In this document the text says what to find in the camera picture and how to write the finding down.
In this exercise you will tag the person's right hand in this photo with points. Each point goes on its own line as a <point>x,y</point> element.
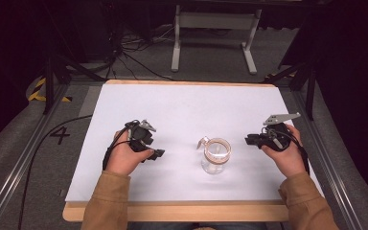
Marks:
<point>287,154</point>

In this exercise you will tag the white table mat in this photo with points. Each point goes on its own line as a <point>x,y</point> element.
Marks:
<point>185,121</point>

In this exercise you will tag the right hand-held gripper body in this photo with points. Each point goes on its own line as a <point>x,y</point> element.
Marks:
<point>275,132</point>

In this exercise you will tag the yellow black hazard tape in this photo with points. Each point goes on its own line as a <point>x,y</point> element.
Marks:
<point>41,92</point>

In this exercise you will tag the black tripod stand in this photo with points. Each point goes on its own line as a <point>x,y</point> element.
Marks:
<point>60,64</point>
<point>300,80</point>

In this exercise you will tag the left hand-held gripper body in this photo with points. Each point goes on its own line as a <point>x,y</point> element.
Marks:
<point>139,135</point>

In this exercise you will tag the person's left hand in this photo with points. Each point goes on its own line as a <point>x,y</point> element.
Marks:
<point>126,156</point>

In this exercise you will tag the white metal stand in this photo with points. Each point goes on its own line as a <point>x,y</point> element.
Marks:
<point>216,35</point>

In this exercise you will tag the clear glass jar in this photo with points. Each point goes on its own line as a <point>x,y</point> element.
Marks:
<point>216,155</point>

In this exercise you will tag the aluminium frame rail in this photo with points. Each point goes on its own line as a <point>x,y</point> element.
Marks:
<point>19,159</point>
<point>329,166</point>

